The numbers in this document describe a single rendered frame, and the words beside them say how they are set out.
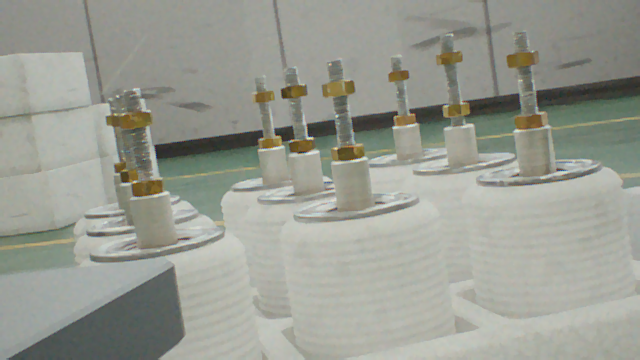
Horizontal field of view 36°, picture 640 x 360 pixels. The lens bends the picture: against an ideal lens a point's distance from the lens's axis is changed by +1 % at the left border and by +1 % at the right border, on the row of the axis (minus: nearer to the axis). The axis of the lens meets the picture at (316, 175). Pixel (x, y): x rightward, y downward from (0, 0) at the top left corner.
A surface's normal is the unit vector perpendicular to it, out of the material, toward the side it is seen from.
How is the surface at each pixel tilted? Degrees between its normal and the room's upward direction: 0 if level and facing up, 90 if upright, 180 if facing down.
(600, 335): 90
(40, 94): 90
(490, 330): 0
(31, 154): 90
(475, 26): 90
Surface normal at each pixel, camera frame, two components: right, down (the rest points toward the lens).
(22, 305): -0.15, -0.98
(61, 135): 0.96, -0.12
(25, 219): -0.20, 0.12
